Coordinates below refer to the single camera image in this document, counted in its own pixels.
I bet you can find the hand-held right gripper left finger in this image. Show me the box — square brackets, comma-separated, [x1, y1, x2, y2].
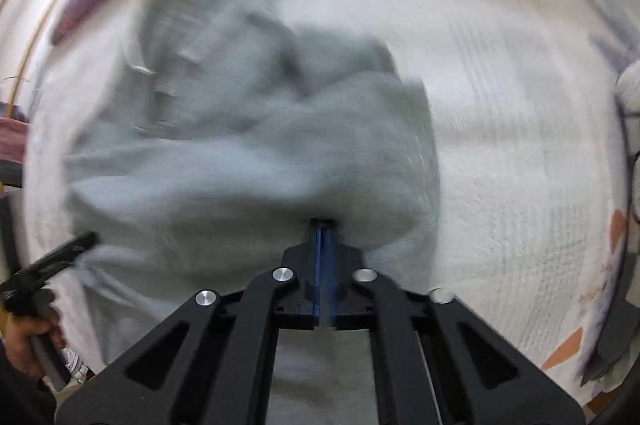
[55, 218, 321, 425]

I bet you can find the striped cloth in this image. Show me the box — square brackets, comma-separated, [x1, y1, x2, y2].
[61, 347, 92, 383]

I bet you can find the person's left forearm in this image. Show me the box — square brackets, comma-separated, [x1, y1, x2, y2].
[0, 345, 57, 425]

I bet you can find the grey sweater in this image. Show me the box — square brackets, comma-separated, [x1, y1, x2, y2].
[64, 0, 442, 425]

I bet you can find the white fluffy cloth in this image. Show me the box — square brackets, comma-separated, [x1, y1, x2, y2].
[612, 60, 640, 226]

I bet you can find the dark pink cloth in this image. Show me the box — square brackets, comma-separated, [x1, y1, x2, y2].
[0, 101, 32, 166]

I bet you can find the dark grey cloth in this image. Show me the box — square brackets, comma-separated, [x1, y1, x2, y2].
[579, 282, 632, 388]

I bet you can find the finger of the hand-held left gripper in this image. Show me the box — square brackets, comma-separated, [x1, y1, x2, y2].
[15, 232, 99, 287]

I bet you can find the white bed blanket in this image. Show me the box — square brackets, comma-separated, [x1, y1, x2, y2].
[22, 0, 632, 425]

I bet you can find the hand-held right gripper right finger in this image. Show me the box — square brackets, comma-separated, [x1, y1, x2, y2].
[322, 218, 586, 425]

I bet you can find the person's left hand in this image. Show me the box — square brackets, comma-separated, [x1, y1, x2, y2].
[5, 309, 66, 379]

